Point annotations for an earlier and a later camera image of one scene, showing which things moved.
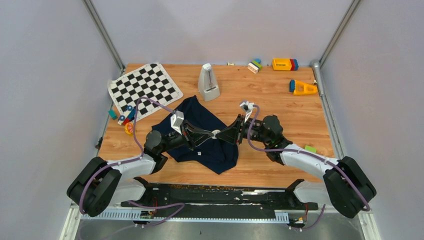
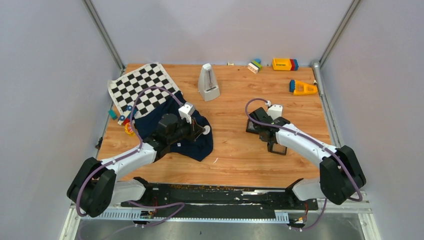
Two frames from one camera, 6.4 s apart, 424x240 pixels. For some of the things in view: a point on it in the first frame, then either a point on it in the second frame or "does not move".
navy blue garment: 214,155 -> 146,123
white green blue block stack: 255,66 does not move
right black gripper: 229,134 -> 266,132
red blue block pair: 294,64 does not move
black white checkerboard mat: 151,82 does not move
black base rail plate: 218,200 does not move
